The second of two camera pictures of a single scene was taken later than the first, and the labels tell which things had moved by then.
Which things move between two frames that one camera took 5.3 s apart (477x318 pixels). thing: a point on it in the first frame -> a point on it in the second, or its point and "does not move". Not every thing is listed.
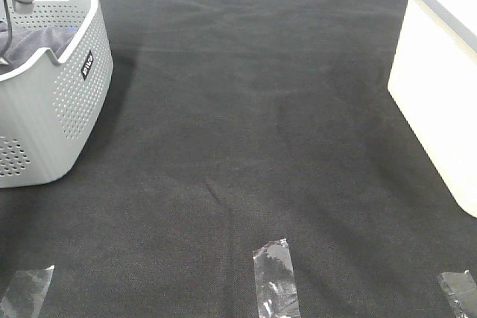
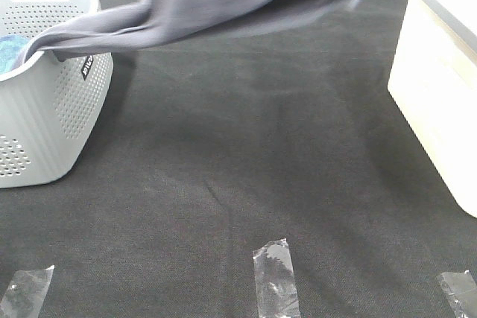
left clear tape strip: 25,293 does not move
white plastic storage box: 433,77 does not move
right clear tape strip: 463,290 does not move
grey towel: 27,40 -> 191,1
